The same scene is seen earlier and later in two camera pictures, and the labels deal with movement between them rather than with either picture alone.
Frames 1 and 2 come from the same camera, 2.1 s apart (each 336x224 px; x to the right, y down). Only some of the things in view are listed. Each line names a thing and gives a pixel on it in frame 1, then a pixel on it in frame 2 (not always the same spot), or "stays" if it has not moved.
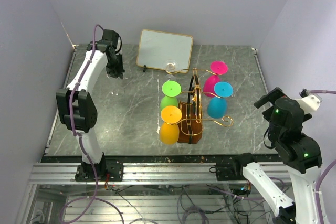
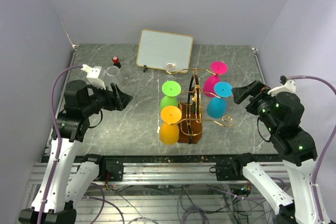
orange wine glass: [169, 130] stays
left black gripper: [118, 72] → [116, 99]
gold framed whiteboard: [165, 51] stays
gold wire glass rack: [190, 112] stays
